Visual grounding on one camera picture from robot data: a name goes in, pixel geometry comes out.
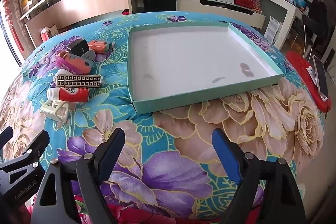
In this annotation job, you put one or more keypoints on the cream plastic hair clip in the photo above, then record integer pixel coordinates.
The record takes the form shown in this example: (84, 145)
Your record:
(56, 112)

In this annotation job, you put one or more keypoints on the shallow teal cardboard box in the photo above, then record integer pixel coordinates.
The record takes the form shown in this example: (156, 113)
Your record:
(189, 61)

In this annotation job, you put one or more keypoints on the white television stand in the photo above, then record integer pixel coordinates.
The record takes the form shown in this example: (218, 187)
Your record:
(223, 10)

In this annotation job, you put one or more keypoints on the yellow round item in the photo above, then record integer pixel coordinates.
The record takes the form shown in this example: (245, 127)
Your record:
(27, 1)

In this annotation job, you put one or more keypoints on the black power adapter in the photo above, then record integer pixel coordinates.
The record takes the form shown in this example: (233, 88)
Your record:
(78, 48)

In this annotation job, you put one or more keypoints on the smartphone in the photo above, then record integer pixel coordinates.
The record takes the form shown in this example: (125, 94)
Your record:
(320, 74)

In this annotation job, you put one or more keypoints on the orange plastic gadget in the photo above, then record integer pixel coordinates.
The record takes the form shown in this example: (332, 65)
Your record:
(98, 46)

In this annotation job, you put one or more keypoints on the gold black patterned case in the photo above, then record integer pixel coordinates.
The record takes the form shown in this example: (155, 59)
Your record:
(78, 81)

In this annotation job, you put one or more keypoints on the pink dog toy figure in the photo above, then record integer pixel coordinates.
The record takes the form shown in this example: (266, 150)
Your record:
(71, 60)

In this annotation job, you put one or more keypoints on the white printed carton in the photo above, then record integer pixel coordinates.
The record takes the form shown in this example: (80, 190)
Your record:
(53, 29)

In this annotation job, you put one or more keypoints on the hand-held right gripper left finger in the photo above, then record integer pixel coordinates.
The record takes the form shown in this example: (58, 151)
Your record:
(114, 155)

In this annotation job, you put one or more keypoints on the black chair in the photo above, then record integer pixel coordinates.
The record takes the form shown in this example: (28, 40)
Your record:
(316, 22)

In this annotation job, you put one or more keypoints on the red hanging knot ornament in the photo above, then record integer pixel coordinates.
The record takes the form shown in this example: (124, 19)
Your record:
(9, 19)

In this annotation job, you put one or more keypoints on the red white small bottle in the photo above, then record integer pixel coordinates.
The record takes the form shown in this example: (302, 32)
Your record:
(73, 95)

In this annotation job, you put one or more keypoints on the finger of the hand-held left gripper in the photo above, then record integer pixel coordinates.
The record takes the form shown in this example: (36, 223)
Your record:
(5, 136)
(36, 145)

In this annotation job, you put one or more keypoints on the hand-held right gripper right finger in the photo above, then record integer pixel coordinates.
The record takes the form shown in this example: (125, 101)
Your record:
(225, 153)

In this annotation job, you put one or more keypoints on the red patterned boxes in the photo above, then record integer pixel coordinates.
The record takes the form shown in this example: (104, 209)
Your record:
(246, 1)

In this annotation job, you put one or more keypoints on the red plastic stool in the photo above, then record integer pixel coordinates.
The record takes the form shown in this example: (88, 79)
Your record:
(299, 74)

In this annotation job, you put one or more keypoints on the white side desk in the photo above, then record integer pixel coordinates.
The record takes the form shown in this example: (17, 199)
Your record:
(281, 6)

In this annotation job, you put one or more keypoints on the red paper bag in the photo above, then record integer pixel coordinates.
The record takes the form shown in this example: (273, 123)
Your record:
(44, 35)

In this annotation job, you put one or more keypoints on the white grilled appliance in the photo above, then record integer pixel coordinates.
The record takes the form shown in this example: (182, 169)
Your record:
(273, 28)

